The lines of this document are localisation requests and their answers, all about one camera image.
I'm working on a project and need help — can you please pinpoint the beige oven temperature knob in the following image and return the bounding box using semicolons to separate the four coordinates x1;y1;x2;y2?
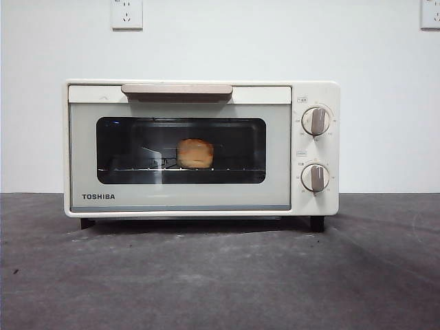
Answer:
301;106;331;136

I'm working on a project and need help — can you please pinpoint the metal wire oven rack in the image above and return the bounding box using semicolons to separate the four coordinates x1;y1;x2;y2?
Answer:
98;166;265;173

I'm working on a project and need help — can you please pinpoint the white Toshiba toaster oven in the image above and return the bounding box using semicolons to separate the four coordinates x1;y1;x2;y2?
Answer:
64;79;342;233

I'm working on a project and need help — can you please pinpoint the white wall socket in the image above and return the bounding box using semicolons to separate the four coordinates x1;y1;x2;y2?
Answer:
110;0;144;31
420;0;440;30

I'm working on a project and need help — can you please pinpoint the beige oven timer knob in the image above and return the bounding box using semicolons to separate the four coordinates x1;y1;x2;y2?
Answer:
301;164;331;193

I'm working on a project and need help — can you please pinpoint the golden brown bread loaf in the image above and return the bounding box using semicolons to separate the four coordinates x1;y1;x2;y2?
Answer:
176;137;215;169

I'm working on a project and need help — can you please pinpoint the oven door with beige handle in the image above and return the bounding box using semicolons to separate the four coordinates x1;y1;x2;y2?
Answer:
68;83;293;212

